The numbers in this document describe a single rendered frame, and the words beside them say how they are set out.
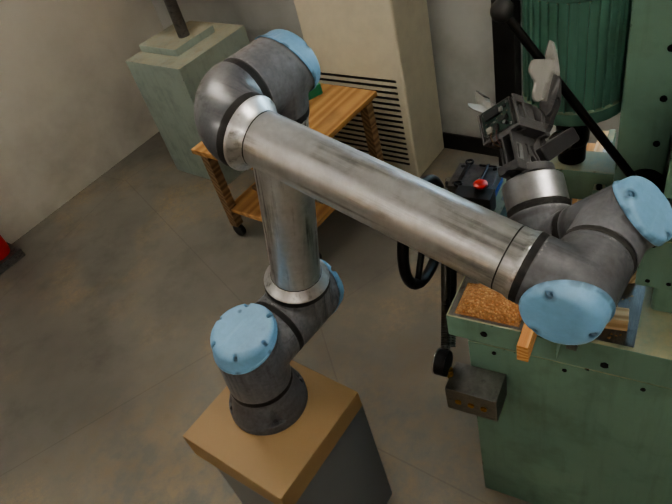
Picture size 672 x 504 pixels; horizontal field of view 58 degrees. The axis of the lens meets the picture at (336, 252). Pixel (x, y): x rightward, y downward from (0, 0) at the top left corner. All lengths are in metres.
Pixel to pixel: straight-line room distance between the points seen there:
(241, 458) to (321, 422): 0.20
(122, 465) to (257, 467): 1.06
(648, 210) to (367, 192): 0.33
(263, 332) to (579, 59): 0.78
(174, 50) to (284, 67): 2.31
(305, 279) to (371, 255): 1.41
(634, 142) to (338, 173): 0.56
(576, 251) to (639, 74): 0.43
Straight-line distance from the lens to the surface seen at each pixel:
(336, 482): 1.65
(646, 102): 1.11
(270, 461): 1.43
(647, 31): 1.05
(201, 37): 3.36
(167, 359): 2.63
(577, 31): 1.05
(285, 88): 0.98
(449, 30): 2.93
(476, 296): 1.20
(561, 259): 0.71
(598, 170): 1.24
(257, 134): 0.85
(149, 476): 2.34
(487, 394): 1.43
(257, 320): 1.31
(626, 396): 1.41
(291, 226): 1.17
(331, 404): 1.48
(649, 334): 1.32
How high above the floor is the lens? 1.81
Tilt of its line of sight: 41 degrees down
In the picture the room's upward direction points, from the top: 17 degrees counter-clockwise
